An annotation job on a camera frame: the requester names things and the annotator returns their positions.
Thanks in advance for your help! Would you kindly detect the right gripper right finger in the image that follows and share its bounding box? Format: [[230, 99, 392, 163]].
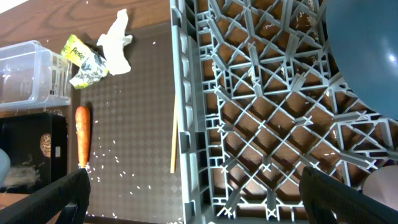
[[299, 166, 397, 224]]

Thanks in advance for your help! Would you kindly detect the clear plastic container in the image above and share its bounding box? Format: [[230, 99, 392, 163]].
[[1, 40, 72, 111]]

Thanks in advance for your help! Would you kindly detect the pink cup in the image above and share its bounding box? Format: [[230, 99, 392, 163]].
[[363, 166, 397, 207]]

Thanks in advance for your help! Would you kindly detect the crumpled white tissue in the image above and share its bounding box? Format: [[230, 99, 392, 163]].
[[96, 9, 133, 75]]

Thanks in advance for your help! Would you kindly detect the dark blue plate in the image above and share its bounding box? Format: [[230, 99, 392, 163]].
[[326, 0, 397, 119]]

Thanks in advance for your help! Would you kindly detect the wooden chopstick left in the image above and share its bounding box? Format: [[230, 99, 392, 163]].
[[170, 96, 178, 174]]

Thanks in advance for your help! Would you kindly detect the grey dishwasher rack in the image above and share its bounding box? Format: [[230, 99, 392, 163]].
[[170, 0, 397, 223]]

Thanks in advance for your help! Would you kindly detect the black plastic tray bin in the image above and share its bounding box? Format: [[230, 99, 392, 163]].
[[1, 113, 68, 194]]

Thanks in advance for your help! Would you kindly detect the brown food scrap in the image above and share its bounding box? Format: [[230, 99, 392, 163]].
[[40, 133, 51, 158]]

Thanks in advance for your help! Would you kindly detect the white rice pile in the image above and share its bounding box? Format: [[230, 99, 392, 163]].
[[3, 156, 40, 189]]

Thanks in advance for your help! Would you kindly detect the yellow green snack wrapper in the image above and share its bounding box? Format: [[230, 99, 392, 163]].
[[61, 34, 109, 90]]

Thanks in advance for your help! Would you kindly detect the brown serving tray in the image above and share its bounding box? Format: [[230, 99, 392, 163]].
[[72, 23, 183, 223]]

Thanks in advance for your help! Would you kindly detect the light blue rice bowl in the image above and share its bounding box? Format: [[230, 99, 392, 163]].
[[0, 149, 11, 186]]

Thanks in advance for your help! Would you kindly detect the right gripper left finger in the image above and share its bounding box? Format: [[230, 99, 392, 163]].
[[1, 169, 91, 224]]

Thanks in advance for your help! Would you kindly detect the orange carrot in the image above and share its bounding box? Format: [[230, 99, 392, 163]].
[[75, 106, 91, 168]]

